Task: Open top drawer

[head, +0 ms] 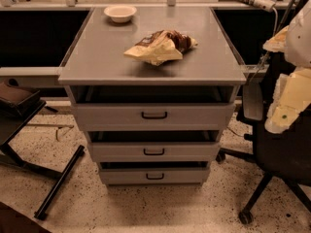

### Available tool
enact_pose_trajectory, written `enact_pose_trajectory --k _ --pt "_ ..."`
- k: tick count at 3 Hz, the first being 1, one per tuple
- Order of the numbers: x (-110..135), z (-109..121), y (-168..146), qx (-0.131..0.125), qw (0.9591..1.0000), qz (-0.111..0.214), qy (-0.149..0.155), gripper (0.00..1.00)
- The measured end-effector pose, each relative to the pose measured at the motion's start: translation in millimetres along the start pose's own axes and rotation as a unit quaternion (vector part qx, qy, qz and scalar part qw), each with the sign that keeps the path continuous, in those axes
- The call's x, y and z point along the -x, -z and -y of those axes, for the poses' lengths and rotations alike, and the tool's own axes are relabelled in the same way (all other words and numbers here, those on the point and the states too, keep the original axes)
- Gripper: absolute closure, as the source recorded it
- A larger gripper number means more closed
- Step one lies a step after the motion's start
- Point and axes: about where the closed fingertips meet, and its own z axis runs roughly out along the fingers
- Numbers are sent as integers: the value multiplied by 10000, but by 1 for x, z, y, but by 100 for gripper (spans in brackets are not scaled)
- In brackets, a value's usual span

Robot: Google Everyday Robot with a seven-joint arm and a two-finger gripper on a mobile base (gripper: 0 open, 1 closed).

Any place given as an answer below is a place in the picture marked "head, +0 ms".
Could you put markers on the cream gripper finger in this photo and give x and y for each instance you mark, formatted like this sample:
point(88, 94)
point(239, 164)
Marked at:
point(277, 42)
point(292, 95)

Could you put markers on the grey top drawer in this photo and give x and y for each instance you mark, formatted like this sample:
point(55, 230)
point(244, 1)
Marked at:
point(153, 117)

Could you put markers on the grey drawer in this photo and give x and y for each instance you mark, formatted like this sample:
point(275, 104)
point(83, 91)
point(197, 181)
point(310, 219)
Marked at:
point(199, 175)
point(153, 117)
point(153, 151)

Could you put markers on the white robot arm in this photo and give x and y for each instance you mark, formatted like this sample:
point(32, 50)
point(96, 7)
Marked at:
point(298, 39)

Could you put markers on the grey middle drawer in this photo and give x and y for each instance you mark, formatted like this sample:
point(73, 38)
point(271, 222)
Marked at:
point(153, 151)

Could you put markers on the grey drawer cabinet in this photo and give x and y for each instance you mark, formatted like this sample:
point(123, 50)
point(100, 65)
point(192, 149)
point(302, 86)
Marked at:
point(97, 72)

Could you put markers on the grey bottom drawer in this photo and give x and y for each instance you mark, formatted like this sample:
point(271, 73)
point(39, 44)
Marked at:
point(199, 175)

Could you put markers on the yellow brown chip bag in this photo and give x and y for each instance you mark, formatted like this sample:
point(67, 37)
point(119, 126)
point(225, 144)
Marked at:
point(161, 46)

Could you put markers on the white bowl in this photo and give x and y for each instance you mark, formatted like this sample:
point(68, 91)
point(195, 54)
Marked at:
point(120, 13)

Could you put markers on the dark brown box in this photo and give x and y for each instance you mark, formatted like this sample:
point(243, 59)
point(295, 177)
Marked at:
point(15, 100)

